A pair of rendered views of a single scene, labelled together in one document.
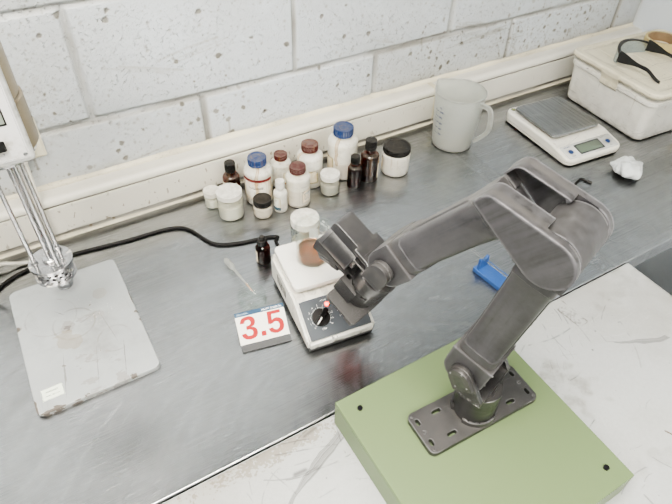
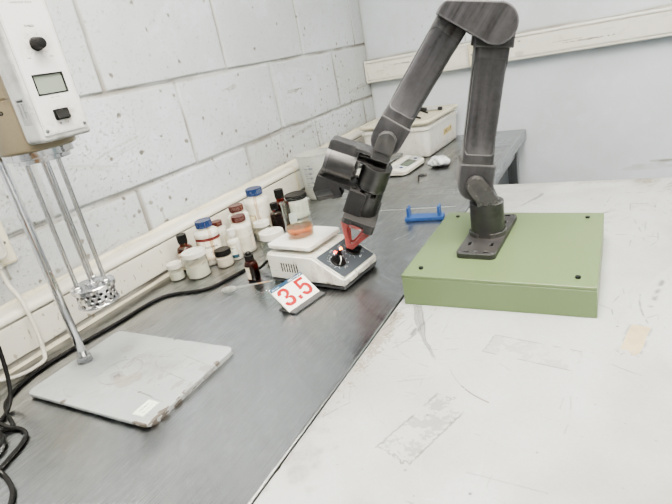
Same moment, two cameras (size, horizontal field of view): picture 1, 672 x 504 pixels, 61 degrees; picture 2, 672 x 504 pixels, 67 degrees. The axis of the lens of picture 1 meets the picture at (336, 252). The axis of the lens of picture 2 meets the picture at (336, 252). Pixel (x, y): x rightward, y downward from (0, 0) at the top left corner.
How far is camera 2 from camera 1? 0.63 m
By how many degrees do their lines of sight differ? 31
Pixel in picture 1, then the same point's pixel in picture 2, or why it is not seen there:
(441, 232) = (418, 72)
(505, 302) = (480, 93)
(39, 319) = (80, 386)
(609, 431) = not seen: hidden behind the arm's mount
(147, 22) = not seen: hidden behind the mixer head
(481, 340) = (476, 142)
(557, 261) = (503, 13)
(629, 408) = not seen: hidden behind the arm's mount
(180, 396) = (270, 354)
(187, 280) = (202, 312)
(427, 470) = (498, 264)
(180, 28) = (108, 130)
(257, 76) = (173, 169)
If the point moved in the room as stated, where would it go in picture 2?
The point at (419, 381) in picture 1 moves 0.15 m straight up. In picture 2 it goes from (441, 244) to (433, 169)
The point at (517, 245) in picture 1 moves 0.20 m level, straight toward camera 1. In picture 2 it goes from (476, 23) to (540, 10)
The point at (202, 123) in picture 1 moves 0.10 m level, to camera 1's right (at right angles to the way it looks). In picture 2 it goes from (143, 215) to (182, 203)
